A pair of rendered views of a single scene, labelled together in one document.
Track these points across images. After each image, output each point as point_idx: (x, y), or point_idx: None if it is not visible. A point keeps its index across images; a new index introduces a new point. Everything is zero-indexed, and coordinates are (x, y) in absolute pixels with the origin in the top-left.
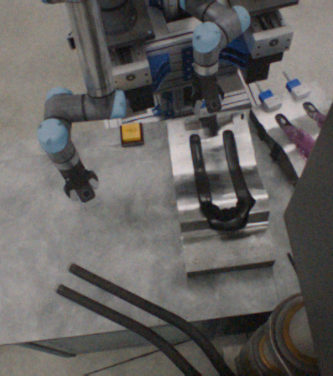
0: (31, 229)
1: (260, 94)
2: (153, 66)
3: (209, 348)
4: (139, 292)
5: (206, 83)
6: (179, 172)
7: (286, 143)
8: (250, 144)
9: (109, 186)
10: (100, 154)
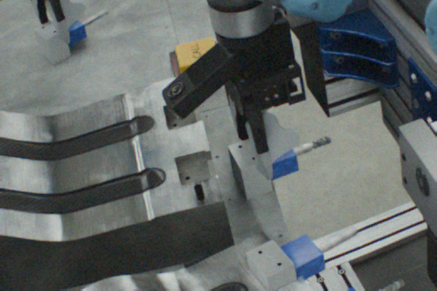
0: (16, 6)
1: (302, 236)
2: (345, 22)
3: None
4: None
5: (219, 50)
6: (63, 119)
7: (122, 287)
8: (122, 224)
9: (82, 68)
10: (155, 38)
